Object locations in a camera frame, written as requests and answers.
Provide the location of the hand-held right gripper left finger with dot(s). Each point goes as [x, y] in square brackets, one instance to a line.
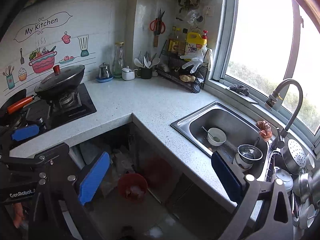
[93, 180]

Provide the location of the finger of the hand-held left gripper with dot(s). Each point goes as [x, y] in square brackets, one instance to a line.
[25, 132]
[50, 152]

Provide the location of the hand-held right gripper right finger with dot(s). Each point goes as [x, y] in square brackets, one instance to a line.
[225, 177]

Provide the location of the red plastic bin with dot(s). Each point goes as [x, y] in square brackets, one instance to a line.
[123, 185]

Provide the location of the person's left hand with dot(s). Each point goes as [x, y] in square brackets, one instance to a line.
[18, 212]

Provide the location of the stainless steel cup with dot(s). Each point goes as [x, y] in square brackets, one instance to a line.
[247, 155]

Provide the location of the steel cabinet door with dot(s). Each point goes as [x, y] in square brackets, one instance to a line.
[195, 195]

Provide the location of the white bowl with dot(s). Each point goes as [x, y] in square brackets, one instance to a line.
[217, 140]

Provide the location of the metal spoon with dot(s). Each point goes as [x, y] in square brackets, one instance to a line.
[205, 130]

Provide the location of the steel sink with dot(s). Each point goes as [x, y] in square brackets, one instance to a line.
[200, 127]

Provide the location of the black gas stove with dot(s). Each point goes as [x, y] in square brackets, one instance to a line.
[85, 105]

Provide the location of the brown crumpled rag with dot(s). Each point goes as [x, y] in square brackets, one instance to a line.
[264, 130]

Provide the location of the wok lid red knob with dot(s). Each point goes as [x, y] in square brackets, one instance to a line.
[70, 73]

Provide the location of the steel bowl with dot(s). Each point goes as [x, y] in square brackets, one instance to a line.
[302, 187]

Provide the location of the steel wool scrubber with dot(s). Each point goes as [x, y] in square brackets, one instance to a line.
[238, 89]

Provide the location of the blue plastic tray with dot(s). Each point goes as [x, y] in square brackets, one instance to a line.
[107, 80]

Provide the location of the black round lid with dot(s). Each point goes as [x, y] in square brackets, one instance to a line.
[196, 88]

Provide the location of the small steel pot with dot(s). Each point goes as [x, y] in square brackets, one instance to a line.
[104, 71]

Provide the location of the ginger root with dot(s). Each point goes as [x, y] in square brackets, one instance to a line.
[187, 78]

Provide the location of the grey sink faucet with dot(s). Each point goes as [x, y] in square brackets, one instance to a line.
[297, 100]

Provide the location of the white lidded jar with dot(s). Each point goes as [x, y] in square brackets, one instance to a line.
[128, 75]

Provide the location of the tall glass carafe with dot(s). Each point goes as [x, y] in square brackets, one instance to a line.
[118, 62]

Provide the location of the black mug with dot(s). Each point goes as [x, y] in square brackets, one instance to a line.
[146, 73]

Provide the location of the translucent white glove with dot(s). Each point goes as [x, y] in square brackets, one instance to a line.
[195, 60]

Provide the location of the garlic bulbs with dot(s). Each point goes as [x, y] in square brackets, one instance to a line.
[163, 67]

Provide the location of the bundle of kitchen utensils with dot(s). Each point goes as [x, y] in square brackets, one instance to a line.
[147, 62]

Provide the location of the yellow detergent bottle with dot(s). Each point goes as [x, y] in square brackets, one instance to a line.
[196, 42]

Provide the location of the clear oil bottle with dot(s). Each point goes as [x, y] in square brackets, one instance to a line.
[185, 32]

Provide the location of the window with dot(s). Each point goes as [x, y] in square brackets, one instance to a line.
[262, 30]

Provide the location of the clear hanging plastic bag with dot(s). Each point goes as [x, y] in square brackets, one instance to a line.
[193, 17]

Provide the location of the kitchen wall sticker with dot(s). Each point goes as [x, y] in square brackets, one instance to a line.
[41, 63]

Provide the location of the wall socket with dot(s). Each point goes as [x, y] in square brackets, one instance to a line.
[209, 11]

